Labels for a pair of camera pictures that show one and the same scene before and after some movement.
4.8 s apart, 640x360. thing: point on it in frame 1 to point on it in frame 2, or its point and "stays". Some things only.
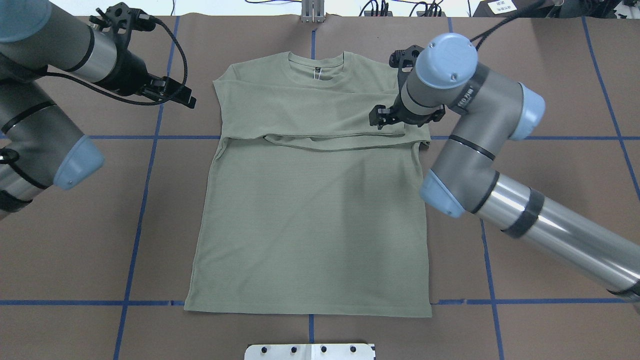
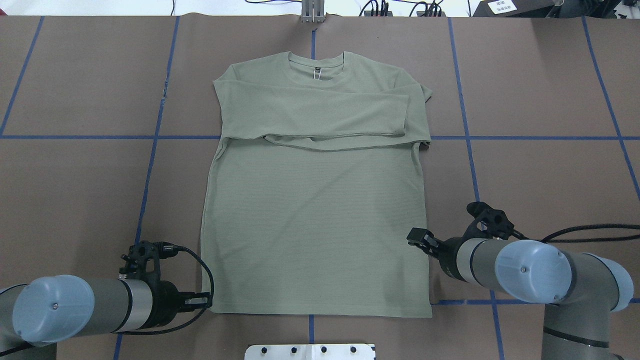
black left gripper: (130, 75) to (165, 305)
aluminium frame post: (313, 11) stays
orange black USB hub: (419, 13) stays
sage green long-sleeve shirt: (311, 205) stays
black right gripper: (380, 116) to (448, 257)
